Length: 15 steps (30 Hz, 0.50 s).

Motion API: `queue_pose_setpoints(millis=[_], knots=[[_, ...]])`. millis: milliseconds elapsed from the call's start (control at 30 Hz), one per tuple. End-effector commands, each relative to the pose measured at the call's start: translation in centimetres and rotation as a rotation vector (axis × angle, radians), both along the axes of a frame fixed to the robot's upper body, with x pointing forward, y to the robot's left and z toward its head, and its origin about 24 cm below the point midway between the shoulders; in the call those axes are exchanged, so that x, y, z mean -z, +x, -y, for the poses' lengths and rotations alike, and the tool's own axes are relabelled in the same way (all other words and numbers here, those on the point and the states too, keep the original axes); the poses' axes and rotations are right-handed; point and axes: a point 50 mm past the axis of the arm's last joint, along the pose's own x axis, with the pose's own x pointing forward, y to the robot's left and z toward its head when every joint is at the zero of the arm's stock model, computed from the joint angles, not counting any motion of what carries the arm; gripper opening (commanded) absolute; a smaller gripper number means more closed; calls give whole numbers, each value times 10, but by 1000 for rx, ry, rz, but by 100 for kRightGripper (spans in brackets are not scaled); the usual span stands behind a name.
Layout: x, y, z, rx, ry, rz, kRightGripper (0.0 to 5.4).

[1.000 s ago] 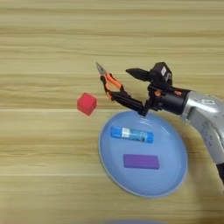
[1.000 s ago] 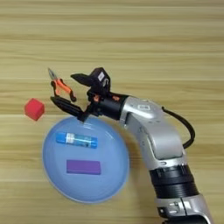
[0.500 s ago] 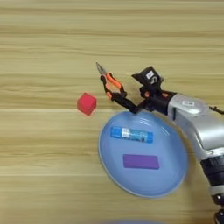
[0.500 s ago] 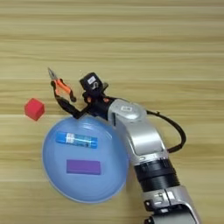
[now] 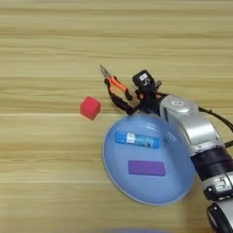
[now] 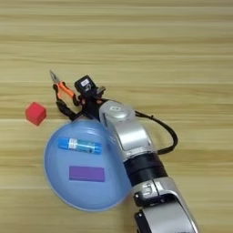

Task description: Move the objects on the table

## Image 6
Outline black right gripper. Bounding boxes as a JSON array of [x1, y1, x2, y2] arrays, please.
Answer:
[[56, 86, 107, 122]]

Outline orange black needle-nose pliers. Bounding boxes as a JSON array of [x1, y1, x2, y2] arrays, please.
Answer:
[[49, 69, 81, 111]]

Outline red cube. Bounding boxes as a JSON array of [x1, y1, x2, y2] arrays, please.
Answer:
[[25, 101, 47, 127]]

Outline blue glue stick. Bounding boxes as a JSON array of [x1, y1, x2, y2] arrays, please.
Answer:
[[57, 136, 103, 156]]

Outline purple rectangular block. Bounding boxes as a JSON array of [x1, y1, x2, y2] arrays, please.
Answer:
[[68, 165, 106, 183]]

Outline small black box white label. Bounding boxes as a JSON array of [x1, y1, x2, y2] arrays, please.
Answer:
[[74, 75, 97, 97]]

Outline light blue round plate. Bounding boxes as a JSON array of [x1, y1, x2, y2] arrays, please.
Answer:
[[44, 118, 133, 213]]

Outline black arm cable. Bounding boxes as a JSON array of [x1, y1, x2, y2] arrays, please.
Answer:
[[134, 110, 179, 156]]

